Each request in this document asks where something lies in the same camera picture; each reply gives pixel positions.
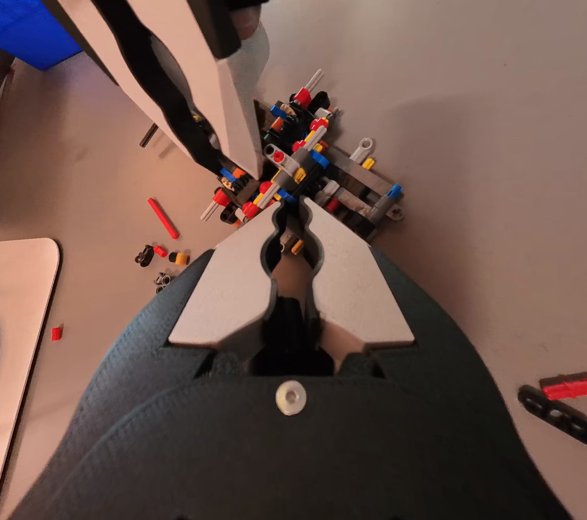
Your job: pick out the large blue plastic bin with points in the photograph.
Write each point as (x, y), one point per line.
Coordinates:
(27, 25)

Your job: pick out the small black lego connector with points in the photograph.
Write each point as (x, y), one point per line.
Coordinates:
(144, 256)

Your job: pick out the red lego bush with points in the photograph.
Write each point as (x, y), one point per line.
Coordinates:
(160, 251)

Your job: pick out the grey double lego connector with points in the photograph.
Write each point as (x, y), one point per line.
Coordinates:
(164, 283)

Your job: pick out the red and black lego pin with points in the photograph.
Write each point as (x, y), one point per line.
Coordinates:
(566, 390)

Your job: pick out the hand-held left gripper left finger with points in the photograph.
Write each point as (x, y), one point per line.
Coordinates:
(224, 300)

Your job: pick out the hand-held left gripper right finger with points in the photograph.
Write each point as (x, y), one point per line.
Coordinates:
(357, 295)

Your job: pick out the long red lego axle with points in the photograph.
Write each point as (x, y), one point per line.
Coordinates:
(163, 218)

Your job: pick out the multicoloured lego technic model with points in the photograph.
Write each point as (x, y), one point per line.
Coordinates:
(298, 158)

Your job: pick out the black lego beam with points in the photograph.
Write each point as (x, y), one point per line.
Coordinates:
(555, 415)

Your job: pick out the small red lego pin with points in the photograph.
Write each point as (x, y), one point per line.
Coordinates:
(56, 334)

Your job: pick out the yellow lego bush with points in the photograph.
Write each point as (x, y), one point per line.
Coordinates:
(183, 259)

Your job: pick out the person's right hand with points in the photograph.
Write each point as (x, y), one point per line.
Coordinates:
(245, 23)

